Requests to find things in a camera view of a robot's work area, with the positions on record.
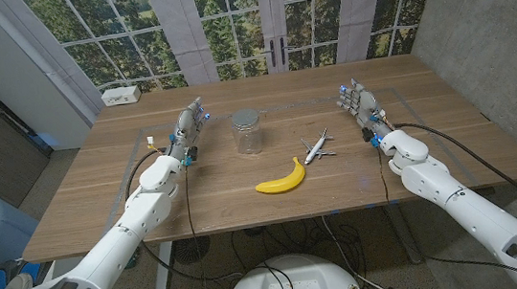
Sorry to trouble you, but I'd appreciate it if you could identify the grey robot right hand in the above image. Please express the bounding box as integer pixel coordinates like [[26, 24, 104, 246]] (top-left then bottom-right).
[[333, 74, 396, 145]]

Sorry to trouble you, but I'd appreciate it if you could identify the white table leg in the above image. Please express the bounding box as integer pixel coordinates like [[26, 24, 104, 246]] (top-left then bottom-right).
[[146, 240, 178, 289]]

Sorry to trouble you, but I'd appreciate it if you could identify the clear plastic jar base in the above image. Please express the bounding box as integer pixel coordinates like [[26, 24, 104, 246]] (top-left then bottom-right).
[[231, 121, 265, 158]]

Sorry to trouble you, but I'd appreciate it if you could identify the round black floor fan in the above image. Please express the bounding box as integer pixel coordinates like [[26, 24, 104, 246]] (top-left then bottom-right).
[[171, 234, 213, 267]]

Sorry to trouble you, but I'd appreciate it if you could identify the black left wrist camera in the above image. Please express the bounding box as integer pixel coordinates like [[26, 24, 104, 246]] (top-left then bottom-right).
[[182, 144, 201, 167]]

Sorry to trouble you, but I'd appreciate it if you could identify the grey metal jar lid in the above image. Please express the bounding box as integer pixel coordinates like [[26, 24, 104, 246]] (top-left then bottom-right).
[[230, 107, 262, 130]]

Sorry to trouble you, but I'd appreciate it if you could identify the yellow toy banana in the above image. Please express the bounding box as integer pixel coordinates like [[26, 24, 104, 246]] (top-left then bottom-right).
[[252, 155, 308, 197]]

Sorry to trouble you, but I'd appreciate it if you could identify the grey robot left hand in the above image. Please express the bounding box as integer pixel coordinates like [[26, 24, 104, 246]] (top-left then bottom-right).
[[160, 95, 216, 163]]

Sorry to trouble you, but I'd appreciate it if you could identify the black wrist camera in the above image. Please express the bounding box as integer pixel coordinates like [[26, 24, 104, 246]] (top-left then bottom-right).
[[182, 144, 201, 167], [361, 125, 384, 149]]

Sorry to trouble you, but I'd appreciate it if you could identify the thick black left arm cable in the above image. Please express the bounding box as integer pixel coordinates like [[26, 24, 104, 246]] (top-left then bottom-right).
[[120, 140, 245, 289]]

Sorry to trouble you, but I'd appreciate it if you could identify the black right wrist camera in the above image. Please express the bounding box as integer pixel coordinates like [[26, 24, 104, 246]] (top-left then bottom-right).
[[361, 125, 384, 149]]

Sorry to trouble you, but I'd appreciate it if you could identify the thin black left camera cable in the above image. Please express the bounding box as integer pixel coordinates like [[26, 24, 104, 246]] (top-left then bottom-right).
[[180, 164, 208, 287]]

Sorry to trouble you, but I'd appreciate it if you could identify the white toy airplane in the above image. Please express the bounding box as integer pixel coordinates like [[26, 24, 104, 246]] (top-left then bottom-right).
[[299, 126, 338, 166]]

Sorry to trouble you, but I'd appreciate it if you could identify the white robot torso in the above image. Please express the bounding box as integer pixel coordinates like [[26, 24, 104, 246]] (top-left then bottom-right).
[[221, 247, 362, 289]]

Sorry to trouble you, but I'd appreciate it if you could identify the black floor cable bundle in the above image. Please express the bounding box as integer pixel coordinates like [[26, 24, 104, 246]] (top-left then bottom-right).
[[228, 210, 369, 287]]

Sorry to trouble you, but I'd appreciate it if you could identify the white floor cable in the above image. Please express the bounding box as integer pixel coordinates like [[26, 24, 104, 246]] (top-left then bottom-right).
[[319, 209, 393, 289]]

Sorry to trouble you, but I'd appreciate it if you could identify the dark table leg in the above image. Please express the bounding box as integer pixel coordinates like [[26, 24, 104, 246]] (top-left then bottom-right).
[[382, 202, 424, 267]]

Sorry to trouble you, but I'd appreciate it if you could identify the thin black camera cable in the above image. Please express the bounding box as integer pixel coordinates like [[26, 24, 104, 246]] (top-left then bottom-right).
[[375, 144, 392, 206], [180, 164, 208, 287]]

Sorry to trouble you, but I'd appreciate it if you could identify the white power outlet box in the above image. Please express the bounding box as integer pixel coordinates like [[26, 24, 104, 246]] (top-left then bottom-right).
[[100, 84, 144, 108]]

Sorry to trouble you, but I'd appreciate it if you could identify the thin black right camera cable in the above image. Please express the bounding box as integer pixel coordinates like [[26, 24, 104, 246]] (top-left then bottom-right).
[[375, 144, 392, 206]]

